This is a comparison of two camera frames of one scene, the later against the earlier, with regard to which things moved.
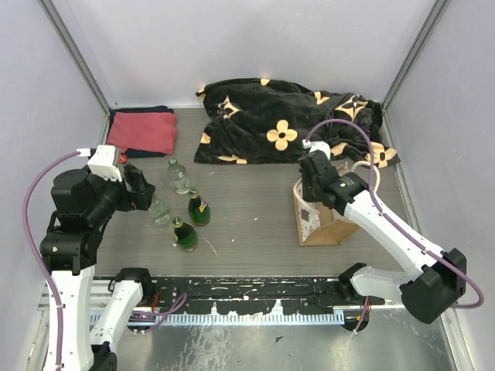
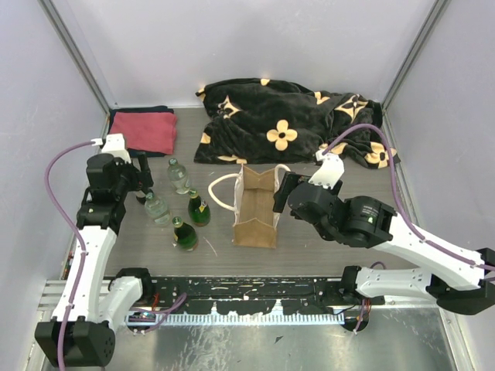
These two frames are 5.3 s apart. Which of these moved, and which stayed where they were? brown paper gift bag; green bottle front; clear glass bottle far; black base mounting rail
Moved: brown paper gift bag
Stayed: black base mounting rail; green bottle front; clear glass bottle far
